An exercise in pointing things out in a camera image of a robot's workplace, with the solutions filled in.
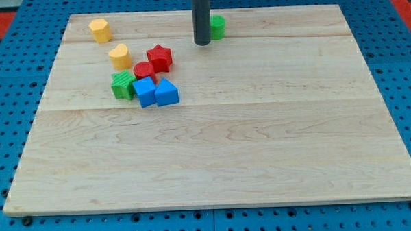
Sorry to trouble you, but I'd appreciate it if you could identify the yellow heart block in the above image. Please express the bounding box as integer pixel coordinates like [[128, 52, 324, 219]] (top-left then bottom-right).
[[108, 44, 132, 71]]

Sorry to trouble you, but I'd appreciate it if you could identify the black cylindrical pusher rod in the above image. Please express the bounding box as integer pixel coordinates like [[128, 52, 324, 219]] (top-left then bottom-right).
[[191, 0, 211, 46]]

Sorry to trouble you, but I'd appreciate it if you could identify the green star block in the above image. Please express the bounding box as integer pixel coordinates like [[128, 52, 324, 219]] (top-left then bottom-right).
[[110, 69, 137, 100]]

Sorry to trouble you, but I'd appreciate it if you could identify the yellow hexagon block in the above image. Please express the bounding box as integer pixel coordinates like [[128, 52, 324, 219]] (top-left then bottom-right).
[[88, 19, 112, 44]]

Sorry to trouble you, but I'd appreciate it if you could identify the red circle block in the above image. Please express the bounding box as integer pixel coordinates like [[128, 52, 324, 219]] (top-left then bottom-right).
[[133, 61, 157, 84]]

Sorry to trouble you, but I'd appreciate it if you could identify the red star block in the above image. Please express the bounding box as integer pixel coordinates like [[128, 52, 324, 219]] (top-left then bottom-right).
[[147, 45, 173, 73]]

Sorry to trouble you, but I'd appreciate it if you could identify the green circle block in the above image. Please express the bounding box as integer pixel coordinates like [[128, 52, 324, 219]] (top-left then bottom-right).
[[210, 15, 225, 40]]

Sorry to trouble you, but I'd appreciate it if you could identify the light wooden board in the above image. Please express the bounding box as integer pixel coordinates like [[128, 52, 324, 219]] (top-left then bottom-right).
[[3, 5, 411, 217]]

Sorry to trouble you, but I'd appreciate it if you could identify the blue cube block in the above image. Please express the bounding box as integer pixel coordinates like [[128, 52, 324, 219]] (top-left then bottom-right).
[[132, 76, 157, 108]]

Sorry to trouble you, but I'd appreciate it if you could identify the blue triangle block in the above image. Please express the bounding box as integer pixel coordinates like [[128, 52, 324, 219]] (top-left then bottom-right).
[[155, 78, 179, 107]]

